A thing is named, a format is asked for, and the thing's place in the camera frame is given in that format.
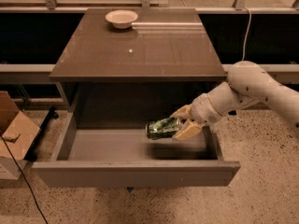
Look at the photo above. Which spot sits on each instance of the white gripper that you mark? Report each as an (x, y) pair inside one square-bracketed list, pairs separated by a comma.
[(201, 109)]

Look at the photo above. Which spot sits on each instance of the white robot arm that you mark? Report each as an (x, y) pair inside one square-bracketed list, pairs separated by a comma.
[(247, 84)]

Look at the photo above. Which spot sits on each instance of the open grey top drawer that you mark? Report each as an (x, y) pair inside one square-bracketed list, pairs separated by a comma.
[(104, 145)]

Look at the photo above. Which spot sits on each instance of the dark brown cabinet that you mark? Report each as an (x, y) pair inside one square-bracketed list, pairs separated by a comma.
[(162, 40)]

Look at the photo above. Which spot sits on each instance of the white bowl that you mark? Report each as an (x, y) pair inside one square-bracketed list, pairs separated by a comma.
[(121, 19)]

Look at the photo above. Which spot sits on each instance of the cardboard box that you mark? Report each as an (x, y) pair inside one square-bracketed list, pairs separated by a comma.
[(19, 133)]

